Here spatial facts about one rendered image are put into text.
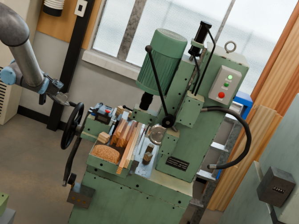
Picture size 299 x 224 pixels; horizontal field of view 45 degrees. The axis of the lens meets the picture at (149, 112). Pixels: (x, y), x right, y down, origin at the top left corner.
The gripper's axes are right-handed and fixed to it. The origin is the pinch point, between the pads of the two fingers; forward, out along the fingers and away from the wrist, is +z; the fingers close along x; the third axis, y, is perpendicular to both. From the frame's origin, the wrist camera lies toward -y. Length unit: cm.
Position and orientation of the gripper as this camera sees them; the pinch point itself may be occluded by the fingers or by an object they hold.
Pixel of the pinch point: (66, 105)
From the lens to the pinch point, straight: 208.9
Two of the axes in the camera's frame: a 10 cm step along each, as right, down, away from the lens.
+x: 1.2, -3.8, 9.2
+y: 6.4, -6.7, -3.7
